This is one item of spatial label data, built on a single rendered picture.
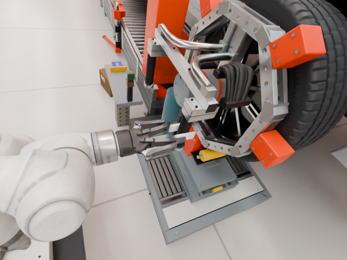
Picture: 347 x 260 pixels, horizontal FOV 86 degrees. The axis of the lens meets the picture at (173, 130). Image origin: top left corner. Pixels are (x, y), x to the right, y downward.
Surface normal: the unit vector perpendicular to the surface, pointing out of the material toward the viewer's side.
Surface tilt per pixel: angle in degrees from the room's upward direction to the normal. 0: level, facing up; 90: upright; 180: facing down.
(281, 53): 90
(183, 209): 0
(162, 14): 90
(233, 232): 0
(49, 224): 64
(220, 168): 0
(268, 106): 90
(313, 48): 35
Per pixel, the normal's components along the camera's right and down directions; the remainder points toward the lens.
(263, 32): -0.91, 0.18
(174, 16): 0.37, 0.75
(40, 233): 0.59, 0.34
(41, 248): 0.17, -0.66
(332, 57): 0.39, 0.00
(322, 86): 0.41, 0.22
